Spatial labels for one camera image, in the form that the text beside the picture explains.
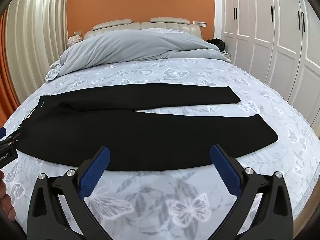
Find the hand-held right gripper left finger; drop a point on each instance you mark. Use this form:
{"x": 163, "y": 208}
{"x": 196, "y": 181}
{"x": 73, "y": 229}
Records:
{"x": 95, "y": 170}

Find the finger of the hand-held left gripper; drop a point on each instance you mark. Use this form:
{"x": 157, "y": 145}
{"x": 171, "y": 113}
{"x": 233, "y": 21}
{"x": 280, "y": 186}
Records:
{"x": 2, "y": 132}
{"x": 17, "y": 135}

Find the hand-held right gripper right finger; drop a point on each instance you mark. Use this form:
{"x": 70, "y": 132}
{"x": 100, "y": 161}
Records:
{"x": 225, "y": 170}

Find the black pants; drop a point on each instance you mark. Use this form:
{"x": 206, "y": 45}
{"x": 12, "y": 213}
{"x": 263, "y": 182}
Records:
{"x": 120, "y": 135}

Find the person's left hand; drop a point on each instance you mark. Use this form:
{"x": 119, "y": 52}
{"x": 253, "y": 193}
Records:
{"x": 6, "y": 200}

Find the orange curtain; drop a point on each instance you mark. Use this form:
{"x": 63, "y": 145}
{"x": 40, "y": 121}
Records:
{"x": 7, "y": 85}

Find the bed with butterfly-print sheet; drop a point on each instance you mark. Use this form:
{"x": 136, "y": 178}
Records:
{"x": 200, "y": 92}

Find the white pleated curtain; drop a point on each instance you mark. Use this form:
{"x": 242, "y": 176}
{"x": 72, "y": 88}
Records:
{"x": 37, "y": 30}

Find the white flower decoration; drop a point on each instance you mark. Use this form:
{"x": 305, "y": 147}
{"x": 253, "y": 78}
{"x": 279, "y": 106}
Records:
{"x": 74, "y": 40}

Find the white nightstand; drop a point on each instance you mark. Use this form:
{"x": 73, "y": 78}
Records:
{"x": 226, "y": 55}

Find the black bag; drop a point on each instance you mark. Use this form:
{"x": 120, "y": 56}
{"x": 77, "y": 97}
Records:
{"x": 216, "y": 44}

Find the grey duvet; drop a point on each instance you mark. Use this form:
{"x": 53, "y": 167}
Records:
{"x": 130, "y": 47}

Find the white wardrobe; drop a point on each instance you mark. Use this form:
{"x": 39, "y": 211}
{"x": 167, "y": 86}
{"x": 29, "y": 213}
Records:
{"x": 275, "y": 30}

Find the cream padded headboard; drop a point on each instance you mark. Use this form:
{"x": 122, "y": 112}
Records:
{"x": 140, "y": 26}

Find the wall switch plate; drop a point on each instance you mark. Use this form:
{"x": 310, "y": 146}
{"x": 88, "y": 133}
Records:
{"x": 77, "y": 32}

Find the white wall socket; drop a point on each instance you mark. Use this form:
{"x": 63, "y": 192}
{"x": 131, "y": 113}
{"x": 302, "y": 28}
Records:
{"x": 196, "y": 23}

